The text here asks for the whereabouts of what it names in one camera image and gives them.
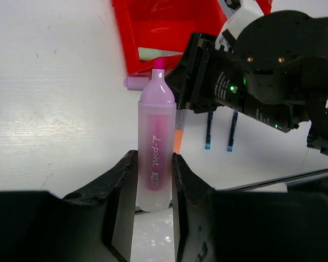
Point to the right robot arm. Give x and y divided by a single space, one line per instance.
276 73

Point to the blue pen left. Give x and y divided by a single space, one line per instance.
208 130

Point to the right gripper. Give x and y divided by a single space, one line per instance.
206 78

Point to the red four-compartment bin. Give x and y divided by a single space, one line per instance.
152 29

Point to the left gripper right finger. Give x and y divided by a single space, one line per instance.
284 219

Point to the purple highlighter cap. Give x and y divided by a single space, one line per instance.
136 83

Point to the orange highlighter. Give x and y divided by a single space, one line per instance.
179 129

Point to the blue pen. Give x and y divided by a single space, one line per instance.
232 131
208 130

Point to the blue pen right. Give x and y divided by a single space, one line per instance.
232 131

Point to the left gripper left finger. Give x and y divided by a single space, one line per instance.
92 223

